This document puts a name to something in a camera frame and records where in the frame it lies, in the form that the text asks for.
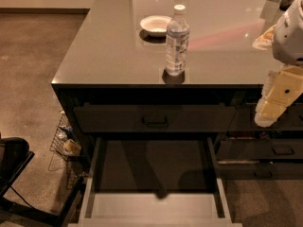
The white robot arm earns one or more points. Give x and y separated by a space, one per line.
285 38

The clear plastic water bottle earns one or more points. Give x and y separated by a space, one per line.
177 40

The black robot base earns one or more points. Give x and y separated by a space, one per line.
47 193

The dark drawer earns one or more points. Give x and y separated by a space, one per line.
291 120
261 149
153 118
262 171

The dark cabinet counter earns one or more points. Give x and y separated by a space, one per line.
113 61

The dark top left drawer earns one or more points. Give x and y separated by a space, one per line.
153 118

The wire basket with items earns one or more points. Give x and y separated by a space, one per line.
64 142

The dark middle right drawer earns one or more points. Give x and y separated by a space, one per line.
261 149

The white bowl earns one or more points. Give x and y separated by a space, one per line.
155 25

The open middle drawer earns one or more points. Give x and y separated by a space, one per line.
156 183

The dark bottom right drawer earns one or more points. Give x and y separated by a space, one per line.
262 171

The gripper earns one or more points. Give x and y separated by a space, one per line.
290 40

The dark top right drawer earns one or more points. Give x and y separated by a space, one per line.
291 120

